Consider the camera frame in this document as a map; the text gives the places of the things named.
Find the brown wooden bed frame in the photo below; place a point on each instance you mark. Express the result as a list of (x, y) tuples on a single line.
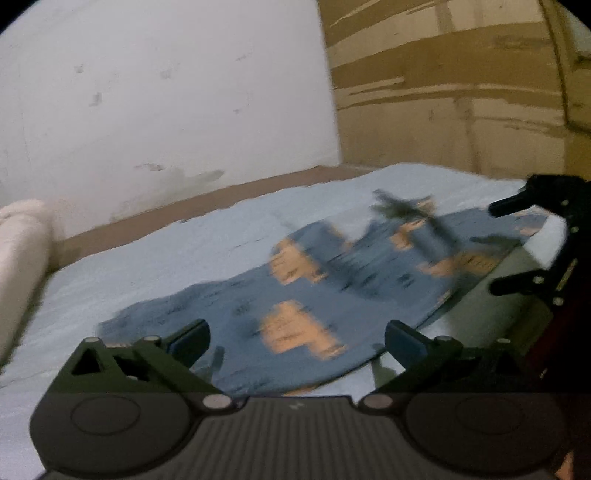
[(184, 210)]

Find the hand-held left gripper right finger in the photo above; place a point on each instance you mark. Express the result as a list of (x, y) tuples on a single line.
[(406, 342)]

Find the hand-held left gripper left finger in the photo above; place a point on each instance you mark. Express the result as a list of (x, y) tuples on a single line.
[(188, 342)]

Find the plywood board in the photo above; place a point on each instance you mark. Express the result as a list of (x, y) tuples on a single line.
[(438, 92)]

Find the light blue deer print bedspread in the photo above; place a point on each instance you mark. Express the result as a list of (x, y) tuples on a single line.
[(138, 258)]

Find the rolled beige quilt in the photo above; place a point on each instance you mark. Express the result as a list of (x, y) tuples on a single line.
[(21, 267)]

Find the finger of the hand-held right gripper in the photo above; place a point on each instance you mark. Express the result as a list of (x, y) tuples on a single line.
[(521, 284), (549, 191)]

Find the blue pants with orange cars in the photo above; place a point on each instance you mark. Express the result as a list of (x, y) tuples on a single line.
[(369, 272)]

